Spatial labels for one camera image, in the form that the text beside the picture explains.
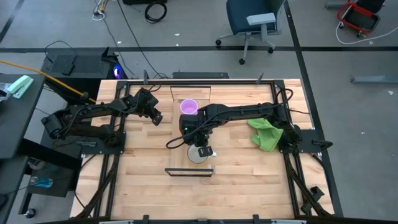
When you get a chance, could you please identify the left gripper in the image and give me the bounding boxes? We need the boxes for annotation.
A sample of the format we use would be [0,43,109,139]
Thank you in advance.
[133,88,164,126]

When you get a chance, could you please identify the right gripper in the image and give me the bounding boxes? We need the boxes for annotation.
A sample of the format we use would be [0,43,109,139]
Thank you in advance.
[179,113,215,157]

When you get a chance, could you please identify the white mug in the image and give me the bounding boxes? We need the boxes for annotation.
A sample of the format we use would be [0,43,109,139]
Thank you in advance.
[187,144,218,165]

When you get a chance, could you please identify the pink mug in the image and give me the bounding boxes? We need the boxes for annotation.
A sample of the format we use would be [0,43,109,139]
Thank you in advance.
[180,98,199,116]

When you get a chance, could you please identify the green cloth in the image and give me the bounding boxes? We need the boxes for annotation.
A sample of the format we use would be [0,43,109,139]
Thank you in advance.
[247,118,285,152]

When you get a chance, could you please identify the black computer tower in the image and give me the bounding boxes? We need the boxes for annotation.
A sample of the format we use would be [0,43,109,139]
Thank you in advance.
[41,46,125,105]

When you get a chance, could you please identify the small black box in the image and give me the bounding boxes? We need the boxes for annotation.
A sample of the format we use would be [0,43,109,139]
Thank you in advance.
[61,54,78,77]

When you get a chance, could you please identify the black low cart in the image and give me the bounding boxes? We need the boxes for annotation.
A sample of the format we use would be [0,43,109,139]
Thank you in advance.
[18,138,82,218]

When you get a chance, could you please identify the blue water bottle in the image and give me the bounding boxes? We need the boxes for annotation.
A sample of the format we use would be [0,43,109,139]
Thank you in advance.
[30,176,54,189]

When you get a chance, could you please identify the blue office chair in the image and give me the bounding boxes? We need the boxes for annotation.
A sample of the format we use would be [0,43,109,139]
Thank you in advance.
[215,0,286,65]

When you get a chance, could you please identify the black desk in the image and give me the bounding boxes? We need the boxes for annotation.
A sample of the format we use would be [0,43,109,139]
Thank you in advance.
[0,73,47,159]

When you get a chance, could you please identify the mint green stapler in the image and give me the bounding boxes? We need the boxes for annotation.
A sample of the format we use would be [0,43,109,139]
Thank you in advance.
[6,75,34,100]

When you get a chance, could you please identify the clear plastic package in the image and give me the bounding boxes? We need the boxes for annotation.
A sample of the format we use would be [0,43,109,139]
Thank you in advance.
[0,82,12,102]

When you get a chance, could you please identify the red and black cart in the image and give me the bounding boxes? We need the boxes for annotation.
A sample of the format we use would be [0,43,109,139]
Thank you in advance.
[337,0,382,35]

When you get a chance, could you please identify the black table rail frame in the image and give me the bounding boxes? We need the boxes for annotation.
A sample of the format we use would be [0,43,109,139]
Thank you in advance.
[74,79,335,224]

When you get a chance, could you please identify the long black floor cable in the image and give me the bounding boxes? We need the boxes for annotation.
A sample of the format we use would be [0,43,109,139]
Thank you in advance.
[116,0,162,78]

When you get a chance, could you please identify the coiled black cable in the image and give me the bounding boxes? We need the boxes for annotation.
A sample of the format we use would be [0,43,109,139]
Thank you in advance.
[144,1,168,24]

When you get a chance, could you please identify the yellow cable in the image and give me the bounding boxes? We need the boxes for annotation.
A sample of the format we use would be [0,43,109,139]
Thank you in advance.
[0,58,96,103]

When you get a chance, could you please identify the white cable bundle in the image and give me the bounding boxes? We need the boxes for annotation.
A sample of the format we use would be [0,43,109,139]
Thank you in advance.
[92,0,109,22]

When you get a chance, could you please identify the white floor cable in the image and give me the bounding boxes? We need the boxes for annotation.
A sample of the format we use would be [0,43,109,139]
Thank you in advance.
[335,21,398,45]

